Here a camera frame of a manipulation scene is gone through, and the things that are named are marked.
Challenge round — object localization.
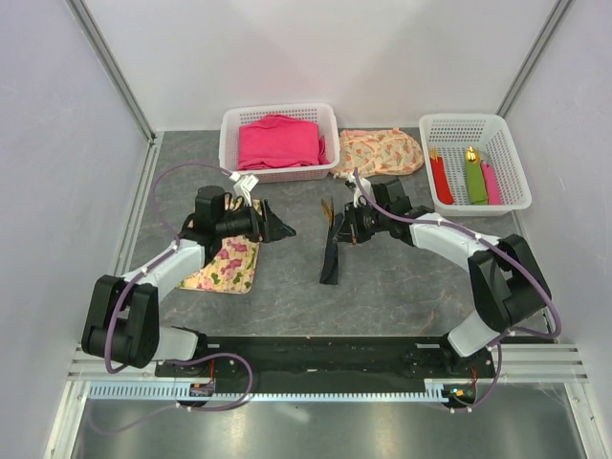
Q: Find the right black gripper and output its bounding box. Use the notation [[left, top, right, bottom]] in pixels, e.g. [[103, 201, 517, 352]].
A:
[[334, 199, 390, 245]]

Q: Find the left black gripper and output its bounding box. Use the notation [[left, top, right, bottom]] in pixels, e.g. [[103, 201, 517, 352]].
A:
[[215, 199, 295, 244]]

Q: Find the gold spoon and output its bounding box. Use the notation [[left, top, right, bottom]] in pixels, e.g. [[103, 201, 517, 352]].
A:
[[320, 198, 335, 228]]

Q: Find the black paper napkin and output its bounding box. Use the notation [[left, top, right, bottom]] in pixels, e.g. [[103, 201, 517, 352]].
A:
[[319, 213, 344, 285]]

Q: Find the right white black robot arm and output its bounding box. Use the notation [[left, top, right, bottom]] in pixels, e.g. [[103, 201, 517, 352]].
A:
[[336, 172, 554, 377]]

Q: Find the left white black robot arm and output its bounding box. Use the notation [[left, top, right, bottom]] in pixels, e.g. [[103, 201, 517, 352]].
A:
[[81, 186, 296, 374]]

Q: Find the red napkin roll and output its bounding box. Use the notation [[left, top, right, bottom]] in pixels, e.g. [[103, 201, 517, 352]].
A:
[[428, 147, 455, 206]]

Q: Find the green napkin roll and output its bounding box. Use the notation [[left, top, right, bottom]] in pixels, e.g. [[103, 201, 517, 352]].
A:
[[465, 146, 488, 205]]

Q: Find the pink napkin roll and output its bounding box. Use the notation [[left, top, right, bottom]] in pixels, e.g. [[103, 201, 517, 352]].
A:
[[481, 162, 503, 206]]

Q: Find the floral placemat tray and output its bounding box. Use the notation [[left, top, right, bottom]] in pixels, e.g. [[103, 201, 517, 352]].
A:
[[177, 198, 264, 294]]

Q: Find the white basket with pink cloth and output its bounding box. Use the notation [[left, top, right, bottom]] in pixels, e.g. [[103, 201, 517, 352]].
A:
[[219, 102, 339, 183]]

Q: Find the pink folded cloth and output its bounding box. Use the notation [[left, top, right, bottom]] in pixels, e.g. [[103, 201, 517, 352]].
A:
[[237, 114, 329, 170]]

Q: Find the white basket with rolls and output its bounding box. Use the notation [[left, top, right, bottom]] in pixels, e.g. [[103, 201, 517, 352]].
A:
[[419, 114, 532, 216]]

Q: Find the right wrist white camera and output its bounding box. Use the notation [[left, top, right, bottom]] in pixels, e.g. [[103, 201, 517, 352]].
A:
[[345, 173, 374, 208]]

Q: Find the wrist white camera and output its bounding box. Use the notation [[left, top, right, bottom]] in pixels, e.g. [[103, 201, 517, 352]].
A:
[[345, 173, 374, 208], [229, 171, 259, 207]]

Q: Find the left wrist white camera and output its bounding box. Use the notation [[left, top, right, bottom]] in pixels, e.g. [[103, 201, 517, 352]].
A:
[[229, 171, 259, 207]]

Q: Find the floral drawstring pouch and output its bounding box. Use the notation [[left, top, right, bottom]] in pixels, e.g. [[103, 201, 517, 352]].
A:
[[331, 128, 425, 179]]

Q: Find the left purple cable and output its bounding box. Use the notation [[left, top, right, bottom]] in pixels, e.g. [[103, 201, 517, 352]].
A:
[[86, 162, 254, 435]]

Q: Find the purple cable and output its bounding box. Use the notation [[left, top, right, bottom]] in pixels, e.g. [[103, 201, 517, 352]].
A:
[[353, 167, 563, 413], [86, 162, 254, 435]]

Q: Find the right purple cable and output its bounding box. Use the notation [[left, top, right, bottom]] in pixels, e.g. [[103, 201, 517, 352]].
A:
[[353, 167, 563, 413]]

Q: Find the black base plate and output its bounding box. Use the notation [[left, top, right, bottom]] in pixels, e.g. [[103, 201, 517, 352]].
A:
[[154, 335, 496, 382]]

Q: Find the blue slotted cable duct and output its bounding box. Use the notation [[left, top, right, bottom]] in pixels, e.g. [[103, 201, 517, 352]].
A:
[[88, 381, 450, 403]]

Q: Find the front aluminium rail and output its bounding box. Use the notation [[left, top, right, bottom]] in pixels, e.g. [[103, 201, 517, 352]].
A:
[[66, 341, 590, 383]]

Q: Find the left aluminium frame post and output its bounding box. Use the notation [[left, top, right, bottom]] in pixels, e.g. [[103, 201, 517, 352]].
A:
[[66, 0, 157, 143]]

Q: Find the aluminium frame post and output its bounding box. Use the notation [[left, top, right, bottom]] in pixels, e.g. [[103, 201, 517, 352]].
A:
[[66, 0, 157, 143], [496, 0, 574, 118]]

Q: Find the right aluminium frame post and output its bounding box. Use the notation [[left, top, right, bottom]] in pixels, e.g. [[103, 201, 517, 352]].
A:
[[496, 0, 574, 118]]

